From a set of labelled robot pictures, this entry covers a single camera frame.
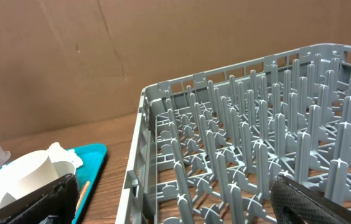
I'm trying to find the wooden chopstick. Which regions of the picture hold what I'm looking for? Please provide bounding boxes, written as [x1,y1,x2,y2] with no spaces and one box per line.
[75,181,90,213]

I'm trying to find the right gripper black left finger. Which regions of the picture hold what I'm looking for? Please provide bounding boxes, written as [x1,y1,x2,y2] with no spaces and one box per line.
[0,174,80,224]

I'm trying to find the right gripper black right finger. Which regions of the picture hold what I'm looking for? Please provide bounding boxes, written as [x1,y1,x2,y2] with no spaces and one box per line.
[270,175,351,224]

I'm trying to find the white cup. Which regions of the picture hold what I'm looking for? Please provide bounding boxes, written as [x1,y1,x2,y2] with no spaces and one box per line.
[0,150,76,208]

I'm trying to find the teal serving tray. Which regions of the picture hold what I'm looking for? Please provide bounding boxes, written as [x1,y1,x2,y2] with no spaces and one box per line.
[0,144,107,224]

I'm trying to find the grey dishwasher rack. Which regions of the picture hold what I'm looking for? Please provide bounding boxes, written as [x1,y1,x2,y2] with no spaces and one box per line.
[115,44,351,223]

